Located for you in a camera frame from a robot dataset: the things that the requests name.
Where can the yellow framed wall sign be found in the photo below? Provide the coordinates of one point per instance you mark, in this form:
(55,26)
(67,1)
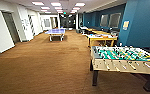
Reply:
(126,25)

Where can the interior glass window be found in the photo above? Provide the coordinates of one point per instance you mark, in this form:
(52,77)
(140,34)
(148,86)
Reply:
(115,20)
(104,20)

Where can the white double door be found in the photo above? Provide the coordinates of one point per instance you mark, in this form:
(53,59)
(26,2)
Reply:
(1,33)

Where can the ceiling light panel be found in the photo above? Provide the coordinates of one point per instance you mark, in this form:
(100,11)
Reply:
(58,7)
(45,7)
(76,8)
(80,4)
(56,4)
(38,3)

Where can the green foosball gaming table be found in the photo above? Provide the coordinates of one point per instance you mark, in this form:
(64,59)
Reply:
(124,58)

